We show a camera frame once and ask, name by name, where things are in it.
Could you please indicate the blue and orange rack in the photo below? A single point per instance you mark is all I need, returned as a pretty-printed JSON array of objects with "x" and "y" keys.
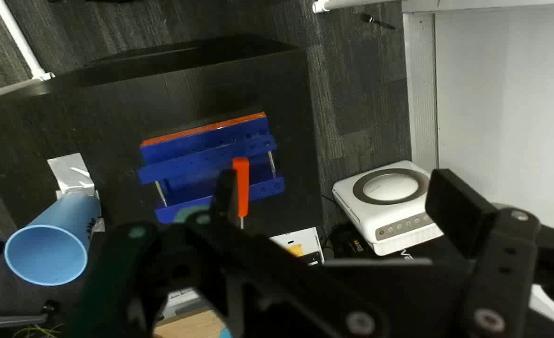
[{"x": 185, "y": 165}]

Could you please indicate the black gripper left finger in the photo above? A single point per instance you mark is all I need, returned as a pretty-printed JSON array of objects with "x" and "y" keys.
[{"x": 114, "y": 300}]

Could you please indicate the silver foil packet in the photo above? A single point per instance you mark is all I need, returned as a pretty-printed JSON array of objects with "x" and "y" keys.
[{"x": 73, "y": 175}]

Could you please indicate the light blue plastic cup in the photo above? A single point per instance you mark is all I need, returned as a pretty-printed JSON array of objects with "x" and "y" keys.
[{"x": 54, "y": 248}]

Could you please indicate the black cabinet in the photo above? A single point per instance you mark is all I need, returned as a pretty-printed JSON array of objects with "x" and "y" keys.
[{"x": 110, "y": 107}]

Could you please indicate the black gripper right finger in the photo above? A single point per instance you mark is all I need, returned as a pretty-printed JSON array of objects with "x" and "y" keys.
[{"x": 499, "y": 242}]

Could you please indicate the white air purifier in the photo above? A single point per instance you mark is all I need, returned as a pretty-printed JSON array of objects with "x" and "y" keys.
[{"x": 388, "y": 206}]

